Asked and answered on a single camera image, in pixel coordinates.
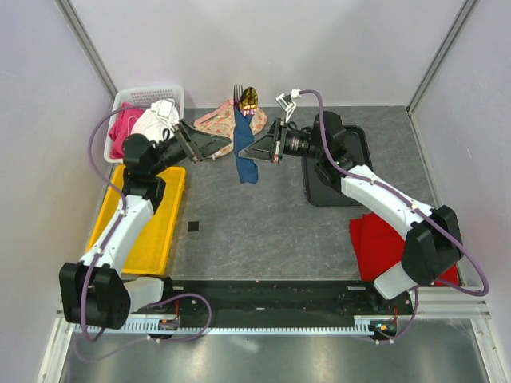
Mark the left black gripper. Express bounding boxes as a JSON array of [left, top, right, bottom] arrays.
[[149, 119, 231, 176]]

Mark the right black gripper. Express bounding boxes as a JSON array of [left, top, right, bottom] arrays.
[[239, 119, 325, 164]]

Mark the blue paper napkin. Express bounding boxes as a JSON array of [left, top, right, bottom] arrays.
[[233, 108, 259, 184]]

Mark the iridescent gold spoon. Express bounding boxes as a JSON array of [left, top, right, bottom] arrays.
[[239, 87, 259, 116]]

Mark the purple metal fork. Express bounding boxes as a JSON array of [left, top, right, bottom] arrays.
[[232, 84, 244, 111]]

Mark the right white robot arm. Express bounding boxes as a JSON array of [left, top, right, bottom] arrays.
[[239, 111, 462, 314]]

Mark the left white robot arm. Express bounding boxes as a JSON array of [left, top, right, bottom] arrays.
[[59, 120, 231, 330]]

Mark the patterned peach oven mitt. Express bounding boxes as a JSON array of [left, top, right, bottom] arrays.
[[193, 99, 267, 160]]

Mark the white cloth cap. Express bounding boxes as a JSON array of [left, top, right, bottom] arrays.
[[131, 99, 180, 143]]

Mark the black plastic tray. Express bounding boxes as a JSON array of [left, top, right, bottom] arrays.
[[301, 125, 373, 207]]

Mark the white perforated basket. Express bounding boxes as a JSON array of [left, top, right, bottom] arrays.
[[104, 84, 185, 164]]

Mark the pink cloth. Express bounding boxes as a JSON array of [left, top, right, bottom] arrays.
[[109, 102, 144, 159]]

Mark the small black square marker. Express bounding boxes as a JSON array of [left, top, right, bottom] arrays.
[[188, 221, 200, 232]]

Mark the yellow plastic bin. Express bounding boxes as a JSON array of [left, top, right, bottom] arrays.
[[85, 164, 186, 276]]

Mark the red folded cloth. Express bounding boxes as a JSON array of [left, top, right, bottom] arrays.
[[349, 212, 460, 287]]

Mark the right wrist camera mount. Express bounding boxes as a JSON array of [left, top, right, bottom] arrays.
[[275, 89, 301, 123]]

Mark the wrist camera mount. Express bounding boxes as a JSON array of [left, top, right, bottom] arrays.
[[275, 89, 301, 123], [150, 99, 180, 126]]

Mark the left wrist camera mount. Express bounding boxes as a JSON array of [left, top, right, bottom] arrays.
[[150, 99, 180, 126]]

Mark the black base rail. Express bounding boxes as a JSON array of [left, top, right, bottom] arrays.
[[129, 278, 414, 320]]

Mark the white toothed cable duct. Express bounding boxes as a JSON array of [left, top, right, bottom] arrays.
[[73, 315, 396, 335]]

